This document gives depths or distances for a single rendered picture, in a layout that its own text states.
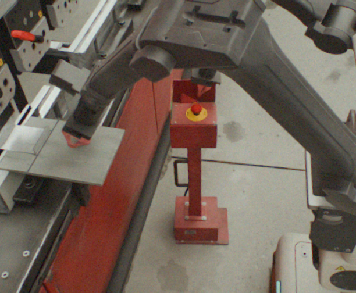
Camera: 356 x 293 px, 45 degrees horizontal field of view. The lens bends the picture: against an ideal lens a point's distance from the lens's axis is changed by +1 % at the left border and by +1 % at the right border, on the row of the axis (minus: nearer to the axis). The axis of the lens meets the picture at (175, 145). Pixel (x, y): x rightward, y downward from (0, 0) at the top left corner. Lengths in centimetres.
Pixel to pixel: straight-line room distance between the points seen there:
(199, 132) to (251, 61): 100
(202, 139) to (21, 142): 61
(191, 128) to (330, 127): 89
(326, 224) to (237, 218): 119
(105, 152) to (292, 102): 63
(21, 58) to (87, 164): 29
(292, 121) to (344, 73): 247
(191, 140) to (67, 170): 56
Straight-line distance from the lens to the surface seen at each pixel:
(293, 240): 177
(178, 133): 145
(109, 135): 111
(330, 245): 104
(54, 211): 115
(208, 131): 144
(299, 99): 53
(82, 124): 99
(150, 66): 50
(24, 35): 104
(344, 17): 102
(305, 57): 309
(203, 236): 201
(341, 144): 62
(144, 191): 217
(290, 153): 242
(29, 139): 115
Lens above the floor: 178
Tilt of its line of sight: 47 degrees down
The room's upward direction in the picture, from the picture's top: 4 degrees counter-clockwise
